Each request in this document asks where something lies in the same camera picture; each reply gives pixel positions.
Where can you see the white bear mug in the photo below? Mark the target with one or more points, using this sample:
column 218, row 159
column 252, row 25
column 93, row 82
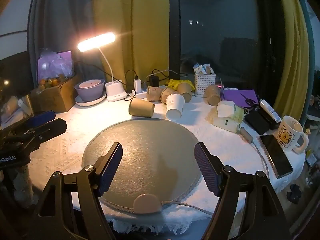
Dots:
column 290, row 135

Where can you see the black charger plug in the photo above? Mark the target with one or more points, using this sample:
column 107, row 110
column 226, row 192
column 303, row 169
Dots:
column 153, row 81

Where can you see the white tissue pack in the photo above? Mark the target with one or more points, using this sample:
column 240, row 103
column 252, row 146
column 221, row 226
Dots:
column 226, row 115

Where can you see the white tablecloth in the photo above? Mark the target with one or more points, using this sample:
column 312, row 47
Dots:
column 64, row 153

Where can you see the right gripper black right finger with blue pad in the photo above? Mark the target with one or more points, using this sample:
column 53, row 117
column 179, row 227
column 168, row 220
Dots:
column 263, row 216

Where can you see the purple bowl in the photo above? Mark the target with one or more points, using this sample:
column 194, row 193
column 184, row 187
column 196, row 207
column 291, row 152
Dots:
column 91, row 89

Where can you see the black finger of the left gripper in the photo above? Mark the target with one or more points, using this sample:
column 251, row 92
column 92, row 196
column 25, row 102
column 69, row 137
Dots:
column 42, row 133

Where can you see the brown paper cup rear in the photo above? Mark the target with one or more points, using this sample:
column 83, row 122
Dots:
column 185, row 90

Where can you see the brown paper cup printed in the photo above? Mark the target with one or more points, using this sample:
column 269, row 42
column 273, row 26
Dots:
column 154, row 93

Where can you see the round grey placemat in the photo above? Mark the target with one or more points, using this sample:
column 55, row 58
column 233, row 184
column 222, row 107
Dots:
column 158, row 158

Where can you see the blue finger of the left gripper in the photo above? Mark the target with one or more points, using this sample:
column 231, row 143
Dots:
column 41, row 119

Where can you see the white cream tube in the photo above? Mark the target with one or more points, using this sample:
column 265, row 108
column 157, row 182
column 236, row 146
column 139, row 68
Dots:
column 270, row 111

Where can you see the white paper cup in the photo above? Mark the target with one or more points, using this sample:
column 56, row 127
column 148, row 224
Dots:
column 175, row 103

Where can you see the white charger plug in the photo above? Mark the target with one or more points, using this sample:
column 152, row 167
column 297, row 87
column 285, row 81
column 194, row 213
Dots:
column 137, row 86

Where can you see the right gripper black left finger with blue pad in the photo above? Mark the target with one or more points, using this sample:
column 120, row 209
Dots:
column 69, row 207

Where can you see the cardboard box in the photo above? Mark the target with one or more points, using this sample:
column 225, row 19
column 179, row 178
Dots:
column 59, row 99

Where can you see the yellow curtain left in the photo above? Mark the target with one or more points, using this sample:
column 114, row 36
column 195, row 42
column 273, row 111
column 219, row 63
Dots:
column 142, row 36

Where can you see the yellow curtain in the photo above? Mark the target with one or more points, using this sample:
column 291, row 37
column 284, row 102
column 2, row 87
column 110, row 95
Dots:
column 142, row 36
column 293, row 87

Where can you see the white plastic basket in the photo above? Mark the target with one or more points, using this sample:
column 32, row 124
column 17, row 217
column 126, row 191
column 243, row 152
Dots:
column 202, row 81

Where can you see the white plate under bowl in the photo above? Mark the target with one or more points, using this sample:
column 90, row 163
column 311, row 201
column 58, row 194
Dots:
column 83, row 103

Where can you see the black smartphone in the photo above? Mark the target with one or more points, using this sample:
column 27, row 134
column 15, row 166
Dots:
column 276, row 156

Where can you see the yellow rubber glove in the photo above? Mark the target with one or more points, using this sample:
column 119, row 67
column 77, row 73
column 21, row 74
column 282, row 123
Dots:
column 173, row 84

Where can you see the grey power bank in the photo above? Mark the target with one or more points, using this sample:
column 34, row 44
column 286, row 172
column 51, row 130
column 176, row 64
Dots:
column 246, row 135

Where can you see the brown paper cup middle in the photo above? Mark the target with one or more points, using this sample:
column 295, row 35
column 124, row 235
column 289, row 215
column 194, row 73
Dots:
column 165, row 93

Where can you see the yellow curtain right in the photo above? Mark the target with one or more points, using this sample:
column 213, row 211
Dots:
column 293, row 87

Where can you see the black wallet case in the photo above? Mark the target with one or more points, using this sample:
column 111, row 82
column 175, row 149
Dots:
column 260, row 121

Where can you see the white power strip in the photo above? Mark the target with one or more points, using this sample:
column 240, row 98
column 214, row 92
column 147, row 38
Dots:
column 140, row 95

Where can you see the black scissors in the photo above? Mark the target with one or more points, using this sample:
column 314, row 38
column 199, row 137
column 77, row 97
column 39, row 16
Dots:
column 249, row 103

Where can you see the pink round mat controller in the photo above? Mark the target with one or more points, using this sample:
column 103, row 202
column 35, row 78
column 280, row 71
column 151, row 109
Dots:
column 147, row 204

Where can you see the brown paper cup right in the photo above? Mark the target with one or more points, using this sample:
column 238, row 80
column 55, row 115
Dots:
column 213, row 95

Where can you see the brown paper cup front left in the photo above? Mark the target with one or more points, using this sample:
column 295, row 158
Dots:
column 139, row 107

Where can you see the purple cloth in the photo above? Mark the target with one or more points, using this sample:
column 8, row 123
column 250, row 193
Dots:
column 235, row 96

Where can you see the purple plastic bag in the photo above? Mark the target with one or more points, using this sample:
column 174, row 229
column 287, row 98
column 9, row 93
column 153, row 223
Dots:
column 54, row 68

